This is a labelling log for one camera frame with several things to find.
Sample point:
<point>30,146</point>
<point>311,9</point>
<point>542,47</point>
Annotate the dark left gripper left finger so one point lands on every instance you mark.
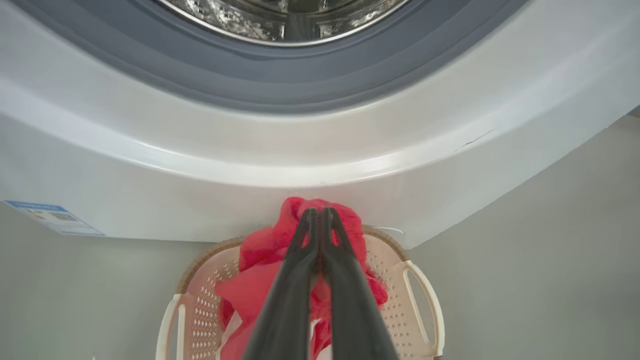
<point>285,310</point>

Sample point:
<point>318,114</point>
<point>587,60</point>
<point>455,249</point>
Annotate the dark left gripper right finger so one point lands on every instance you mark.
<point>355,310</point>

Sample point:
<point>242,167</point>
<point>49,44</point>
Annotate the red and white garment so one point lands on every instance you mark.
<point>255,290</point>

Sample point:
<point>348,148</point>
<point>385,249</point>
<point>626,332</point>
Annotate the cream basket with brown rim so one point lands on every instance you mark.
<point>405,305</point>

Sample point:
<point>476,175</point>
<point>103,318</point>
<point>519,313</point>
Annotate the white front-load washing machine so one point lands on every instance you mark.
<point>150,165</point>

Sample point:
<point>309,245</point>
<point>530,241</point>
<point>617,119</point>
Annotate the grey rubber door gasket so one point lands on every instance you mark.
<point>250,75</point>

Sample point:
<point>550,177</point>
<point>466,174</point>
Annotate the perforated steel washer drum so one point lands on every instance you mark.
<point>250,20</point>

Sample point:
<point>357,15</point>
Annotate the blue energy label sticker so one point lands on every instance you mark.
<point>55,218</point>

